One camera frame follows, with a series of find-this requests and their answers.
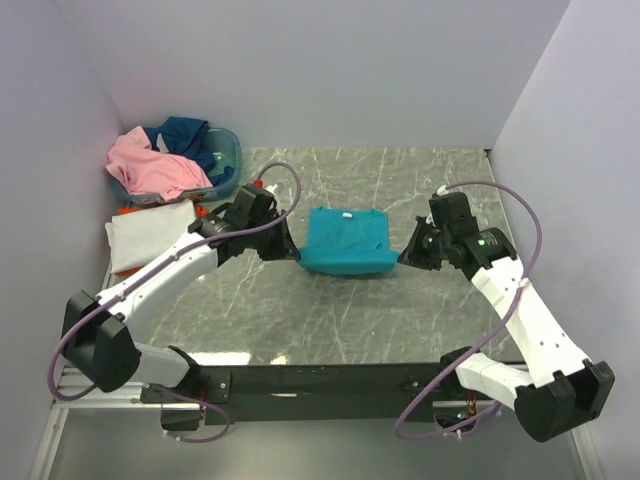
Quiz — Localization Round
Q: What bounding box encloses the aluminium frame rail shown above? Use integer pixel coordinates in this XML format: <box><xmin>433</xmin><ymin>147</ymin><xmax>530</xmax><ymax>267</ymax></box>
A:
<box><xmin>59</xmin><ymin>359</ymin><xmax>533</xmax><ymax>408</ymax></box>

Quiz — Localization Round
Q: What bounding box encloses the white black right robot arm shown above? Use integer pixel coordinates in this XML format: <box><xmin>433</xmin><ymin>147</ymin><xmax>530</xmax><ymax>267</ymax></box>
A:
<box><xmin>398</xmin><ymin>188</ymin><xmax>615</xmax><ymax>442</ymax></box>

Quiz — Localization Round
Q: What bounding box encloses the navy blue t shirt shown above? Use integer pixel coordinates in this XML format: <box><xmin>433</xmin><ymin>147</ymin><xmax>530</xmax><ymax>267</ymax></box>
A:
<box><xmin>143</xmin><ymin>116</ymin><xmax>216</xmax><ymax>173</ymax></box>

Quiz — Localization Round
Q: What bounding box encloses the pink t shirt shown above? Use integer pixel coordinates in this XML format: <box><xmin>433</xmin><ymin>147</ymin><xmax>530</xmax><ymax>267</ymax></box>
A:
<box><xmin>106</xmin><ymin>126</ymin><xmax>212</xmax><ymax>201</ymax></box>

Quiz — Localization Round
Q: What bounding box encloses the blue plastic basket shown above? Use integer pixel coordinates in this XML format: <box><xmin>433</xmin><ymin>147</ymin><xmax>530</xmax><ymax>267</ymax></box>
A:
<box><xmin>108</xmin><ymin>128</ymin><xmax>243</xmax><ymax>207</ymax></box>

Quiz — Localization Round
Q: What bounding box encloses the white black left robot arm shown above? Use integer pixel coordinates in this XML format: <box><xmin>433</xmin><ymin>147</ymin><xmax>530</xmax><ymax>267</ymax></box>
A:
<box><xmin>56</xmin><ymin>183</ymin><xmax>300</xmax><ymax>402</ymax></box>

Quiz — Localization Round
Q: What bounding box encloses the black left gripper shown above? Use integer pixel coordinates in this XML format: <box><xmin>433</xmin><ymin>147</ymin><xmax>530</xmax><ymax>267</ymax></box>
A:
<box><xmin>247</xmin><ymin>209</ymin><xmax>300</xmax><ymax>261</ymax></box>

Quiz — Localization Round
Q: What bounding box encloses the folded orange t shirt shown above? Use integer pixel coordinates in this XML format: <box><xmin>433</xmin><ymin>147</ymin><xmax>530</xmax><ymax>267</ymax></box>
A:
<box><xmin>113</xmin><ymin>203</ymin><xmax>211</xmax><ymax>278</ymax></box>

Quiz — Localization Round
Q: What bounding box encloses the folded white t shirt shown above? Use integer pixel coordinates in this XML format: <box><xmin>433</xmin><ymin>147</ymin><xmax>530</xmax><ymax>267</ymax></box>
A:
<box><xmin>104</xmin><ymin>199</ymin><xmax>206</xmax><ymax>276</ymax></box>

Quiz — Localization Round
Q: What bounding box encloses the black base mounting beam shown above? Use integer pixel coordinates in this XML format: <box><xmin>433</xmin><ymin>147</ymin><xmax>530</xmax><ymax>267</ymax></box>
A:
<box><xmin>139</xmin><ymin>362</ymin><xmax>496</xmax><ymax>434</ymax></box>

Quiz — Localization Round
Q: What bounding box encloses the teal t shirt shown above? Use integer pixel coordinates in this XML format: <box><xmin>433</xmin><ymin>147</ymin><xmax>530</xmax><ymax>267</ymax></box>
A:
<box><xmin>298</xmin><ymin>207</ymin><xmax>399</xmax><ymax>276</ymax></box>

